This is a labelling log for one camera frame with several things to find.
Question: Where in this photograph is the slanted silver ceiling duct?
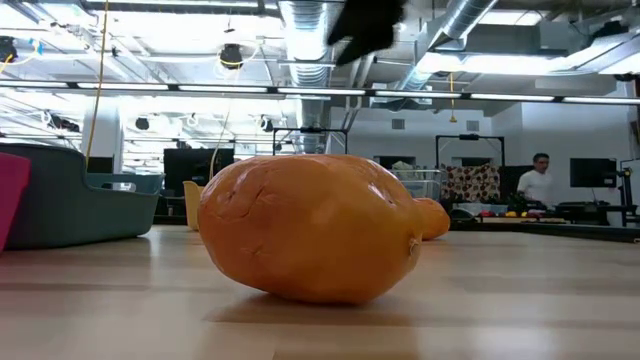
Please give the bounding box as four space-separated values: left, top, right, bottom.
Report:
397 0 499 92

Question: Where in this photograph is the thick yellow hanging cable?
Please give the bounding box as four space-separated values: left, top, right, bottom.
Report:
83 0 111 169

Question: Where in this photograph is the dark office desk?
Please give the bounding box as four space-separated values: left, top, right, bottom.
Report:
552 200 639 227

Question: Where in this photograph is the thin yellow hanging cable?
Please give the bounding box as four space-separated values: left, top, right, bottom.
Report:
208 107 232 181

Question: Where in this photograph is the short yellow ceiling cord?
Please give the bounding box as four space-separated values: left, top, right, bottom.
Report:
448 72 458 124

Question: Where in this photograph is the patterned fabric panel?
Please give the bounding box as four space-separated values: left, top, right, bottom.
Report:
441 163 502 203

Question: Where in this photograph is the black rig frame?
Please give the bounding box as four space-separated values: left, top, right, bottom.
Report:
435 133 507 169

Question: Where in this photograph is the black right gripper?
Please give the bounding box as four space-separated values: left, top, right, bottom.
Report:
326 0 407 67

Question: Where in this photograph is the black ceiling camera dome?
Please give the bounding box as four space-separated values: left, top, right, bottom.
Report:
219 43 245 71

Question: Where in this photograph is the red plastic basket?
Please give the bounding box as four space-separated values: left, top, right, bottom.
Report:
0 152 33 254

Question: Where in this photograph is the small orange fruit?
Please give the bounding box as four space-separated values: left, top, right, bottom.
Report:
413 197 452 242

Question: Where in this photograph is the distant table with produce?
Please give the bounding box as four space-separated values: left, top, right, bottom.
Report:
449 207 571 227

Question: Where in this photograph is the silver ribbed ceiling duct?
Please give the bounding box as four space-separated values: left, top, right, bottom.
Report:
277 0 335 155

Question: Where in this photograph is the blue-grey plastic basket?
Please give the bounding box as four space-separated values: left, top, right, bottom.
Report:
0 143 165 251

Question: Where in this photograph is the person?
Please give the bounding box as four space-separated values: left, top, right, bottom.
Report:
516 152 554 207

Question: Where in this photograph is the large black monitor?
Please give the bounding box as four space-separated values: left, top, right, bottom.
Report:
163 147 236 197

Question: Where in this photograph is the small black wall monitor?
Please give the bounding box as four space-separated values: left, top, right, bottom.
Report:
569 157 618 189

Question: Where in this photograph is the large orange papaya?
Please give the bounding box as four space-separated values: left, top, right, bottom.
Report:
197 153 424 306

